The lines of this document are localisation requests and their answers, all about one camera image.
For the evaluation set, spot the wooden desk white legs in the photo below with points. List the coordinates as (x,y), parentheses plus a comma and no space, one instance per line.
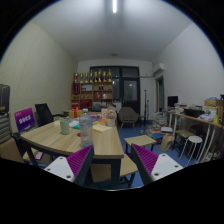
(196,120)

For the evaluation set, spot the brown paper bag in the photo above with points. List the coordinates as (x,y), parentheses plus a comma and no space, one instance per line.
(166,143)

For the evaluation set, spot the pile of books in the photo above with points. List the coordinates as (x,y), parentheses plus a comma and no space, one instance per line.
(159,123)

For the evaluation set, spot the black tray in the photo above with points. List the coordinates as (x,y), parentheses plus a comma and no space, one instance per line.
(193,112)

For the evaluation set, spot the flat round red coaster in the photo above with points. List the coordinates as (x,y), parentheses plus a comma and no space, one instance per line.
(78,135)

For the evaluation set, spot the brown wooden stool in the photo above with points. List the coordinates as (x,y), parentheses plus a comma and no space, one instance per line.
(181,133)

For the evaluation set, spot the black office chair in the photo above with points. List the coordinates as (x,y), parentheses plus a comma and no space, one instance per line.
(43,114)

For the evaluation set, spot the clear plastic water bottle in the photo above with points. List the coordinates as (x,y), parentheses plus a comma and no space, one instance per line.
(86,130)

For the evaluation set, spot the orange standing card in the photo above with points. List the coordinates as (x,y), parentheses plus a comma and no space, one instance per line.
(104,114)

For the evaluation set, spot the potted pink flowers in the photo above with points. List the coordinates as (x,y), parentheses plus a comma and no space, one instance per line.
(111,116)

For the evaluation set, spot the dark framed glass door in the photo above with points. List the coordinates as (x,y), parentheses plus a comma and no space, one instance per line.
(130,90)

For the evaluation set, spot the wooden bench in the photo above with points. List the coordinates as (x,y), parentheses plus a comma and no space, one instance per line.
(126,166)

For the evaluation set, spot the low wooden side table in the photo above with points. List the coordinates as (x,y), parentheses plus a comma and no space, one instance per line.
(140,140)

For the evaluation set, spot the ceiling tube light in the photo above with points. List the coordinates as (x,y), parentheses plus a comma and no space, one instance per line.
(114,6)

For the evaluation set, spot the black computer monitor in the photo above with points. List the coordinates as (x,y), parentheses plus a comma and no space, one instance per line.
(172,101)

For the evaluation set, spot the grey armchair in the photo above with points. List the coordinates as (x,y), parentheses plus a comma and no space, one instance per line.
(128,115)

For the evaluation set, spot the wooden shelf unit with trophies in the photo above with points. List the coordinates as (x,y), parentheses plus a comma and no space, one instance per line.
(93,93)

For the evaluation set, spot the cardboard box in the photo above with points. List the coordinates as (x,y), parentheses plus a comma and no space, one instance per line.
(213,102)

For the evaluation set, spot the black tripod stand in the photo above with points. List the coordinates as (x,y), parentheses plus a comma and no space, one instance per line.
(145,106)

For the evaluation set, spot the black box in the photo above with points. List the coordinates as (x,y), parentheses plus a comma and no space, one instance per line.
(4,98)

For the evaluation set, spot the white round stool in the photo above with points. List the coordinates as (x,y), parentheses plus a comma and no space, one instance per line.
(195,139)

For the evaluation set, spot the white air conditioner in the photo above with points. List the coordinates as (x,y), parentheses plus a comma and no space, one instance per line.
(159,69)

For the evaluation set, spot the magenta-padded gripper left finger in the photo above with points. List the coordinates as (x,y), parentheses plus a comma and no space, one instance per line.
(58,166)

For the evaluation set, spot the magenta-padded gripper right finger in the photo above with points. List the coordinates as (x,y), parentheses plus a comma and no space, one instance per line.
(163,165)

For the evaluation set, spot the pale green cup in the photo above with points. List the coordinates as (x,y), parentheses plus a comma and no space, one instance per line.
(64,127)

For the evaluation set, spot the purple sign board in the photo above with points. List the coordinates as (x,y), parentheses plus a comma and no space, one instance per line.
(24,120)

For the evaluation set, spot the beige flat box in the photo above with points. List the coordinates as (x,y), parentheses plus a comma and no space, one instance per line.
(101,128)

